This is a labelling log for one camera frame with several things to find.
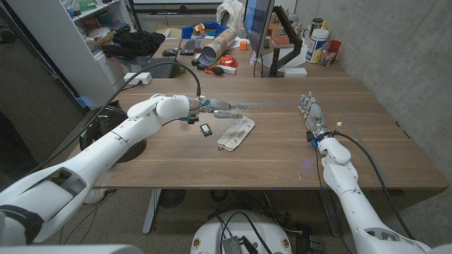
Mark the white shelf unit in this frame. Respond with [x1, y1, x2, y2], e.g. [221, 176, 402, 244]
[6, 0, 135, 107]

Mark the white wipes canister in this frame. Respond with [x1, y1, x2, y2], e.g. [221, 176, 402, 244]
[305, 28, 330, 64]

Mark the white patterned pen bag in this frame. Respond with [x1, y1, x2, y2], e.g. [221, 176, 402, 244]
[216, 116, 256, 152]

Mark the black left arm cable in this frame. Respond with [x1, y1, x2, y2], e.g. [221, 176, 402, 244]
[20, 60, 202, 177]

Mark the grey table leg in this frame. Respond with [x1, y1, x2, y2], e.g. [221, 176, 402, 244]
[141, 189, 162, 235]
[319, 190, 342, 237]

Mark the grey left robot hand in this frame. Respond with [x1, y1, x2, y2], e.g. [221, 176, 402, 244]
[197, 97, 248, 121]

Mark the black cloth garment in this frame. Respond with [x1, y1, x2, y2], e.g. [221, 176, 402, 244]
[102, 30, 166, 61]

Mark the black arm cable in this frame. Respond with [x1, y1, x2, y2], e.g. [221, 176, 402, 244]
[20, 60, 202, 177]
[333, 131, 415, 240]

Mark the black framed whiteboard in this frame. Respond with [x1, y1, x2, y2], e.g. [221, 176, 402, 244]
[127, 0, 227, 16]

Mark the clear glass jar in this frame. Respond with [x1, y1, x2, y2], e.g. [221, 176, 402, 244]
[320, 47, 336, 67]

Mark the black lidded bottle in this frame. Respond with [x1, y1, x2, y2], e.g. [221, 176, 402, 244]
[309, 17, 324, 36]

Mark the white cloth garment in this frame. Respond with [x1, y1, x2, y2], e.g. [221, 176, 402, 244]
[215, 0, 245, 32]

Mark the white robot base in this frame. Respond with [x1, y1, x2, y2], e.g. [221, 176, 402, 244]
[190, 210, 293, 254]

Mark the silver box on base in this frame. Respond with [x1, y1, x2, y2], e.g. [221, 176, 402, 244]
[222, 236, 244, 254]

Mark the black keyboard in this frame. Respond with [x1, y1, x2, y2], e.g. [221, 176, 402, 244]
[179, 37, 202, 56]
[139, 56, 177, 79]

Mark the black computer monitor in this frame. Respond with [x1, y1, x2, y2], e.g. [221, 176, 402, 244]
[243, 0, 275, 57]

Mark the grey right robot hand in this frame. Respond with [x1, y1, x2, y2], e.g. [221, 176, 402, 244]
[298, 92, 333, 142]

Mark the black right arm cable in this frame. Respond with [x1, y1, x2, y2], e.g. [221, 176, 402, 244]
[333, 131, 415, 240]

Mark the rolled printed poster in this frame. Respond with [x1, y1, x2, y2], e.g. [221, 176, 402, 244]
[200, 28, 238, 68]

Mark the blue plastic bin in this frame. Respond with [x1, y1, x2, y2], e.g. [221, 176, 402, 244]
[182, 20, 227, 40]

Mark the white power strip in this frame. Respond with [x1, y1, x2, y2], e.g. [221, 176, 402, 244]
[123, 72, 153, 86]

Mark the flat white box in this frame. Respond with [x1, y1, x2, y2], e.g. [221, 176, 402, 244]
[283, 67, 308, 78]

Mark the round black floor fan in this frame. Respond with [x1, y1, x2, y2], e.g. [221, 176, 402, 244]
[158, 189, 186, 209]

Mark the red book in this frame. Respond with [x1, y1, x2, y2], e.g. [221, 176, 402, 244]
[271, 35, 291, 47]

